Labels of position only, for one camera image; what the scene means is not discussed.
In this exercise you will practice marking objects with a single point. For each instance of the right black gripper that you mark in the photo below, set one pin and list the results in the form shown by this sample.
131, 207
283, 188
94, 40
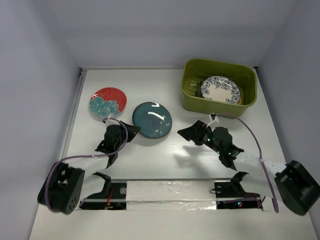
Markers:
195, 131

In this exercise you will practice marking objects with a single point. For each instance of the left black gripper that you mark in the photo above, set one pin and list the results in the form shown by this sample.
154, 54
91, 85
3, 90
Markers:
132, 131

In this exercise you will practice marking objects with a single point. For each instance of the dark teal blossom plate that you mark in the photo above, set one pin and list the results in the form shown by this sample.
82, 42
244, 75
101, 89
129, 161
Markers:
154, 120

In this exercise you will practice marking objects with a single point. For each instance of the red plate with teal flower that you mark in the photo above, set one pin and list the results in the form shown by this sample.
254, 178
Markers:
107, 102

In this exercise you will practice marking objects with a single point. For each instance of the blue white floral plate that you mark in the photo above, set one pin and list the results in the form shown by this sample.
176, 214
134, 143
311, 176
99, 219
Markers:
220, 89

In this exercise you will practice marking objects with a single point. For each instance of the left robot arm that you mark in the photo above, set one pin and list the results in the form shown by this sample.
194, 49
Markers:
75, 179

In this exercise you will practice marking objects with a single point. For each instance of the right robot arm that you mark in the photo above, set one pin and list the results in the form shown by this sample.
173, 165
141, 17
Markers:
290, 183

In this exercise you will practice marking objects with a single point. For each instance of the green plastic bin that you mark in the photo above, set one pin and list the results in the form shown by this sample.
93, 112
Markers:
196, 70

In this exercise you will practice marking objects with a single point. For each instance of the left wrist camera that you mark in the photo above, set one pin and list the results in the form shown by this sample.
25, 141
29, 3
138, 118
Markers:
110, 120

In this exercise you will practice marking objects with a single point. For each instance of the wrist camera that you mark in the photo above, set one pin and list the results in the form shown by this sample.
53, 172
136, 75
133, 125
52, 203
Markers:
213, 118
110, 120

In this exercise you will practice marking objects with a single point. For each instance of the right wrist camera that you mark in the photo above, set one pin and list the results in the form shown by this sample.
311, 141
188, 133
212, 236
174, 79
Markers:
213, 118

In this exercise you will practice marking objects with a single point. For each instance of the aluminium frame rail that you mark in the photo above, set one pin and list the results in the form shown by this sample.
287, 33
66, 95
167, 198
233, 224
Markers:
72, 115

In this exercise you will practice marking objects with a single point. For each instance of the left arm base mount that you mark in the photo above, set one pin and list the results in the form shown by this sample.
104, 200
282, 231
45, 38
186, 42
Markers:
99, 192

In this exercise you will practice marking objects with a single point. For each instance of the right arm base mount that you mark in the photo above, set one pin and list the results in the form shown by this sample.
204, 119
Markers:
230, 195

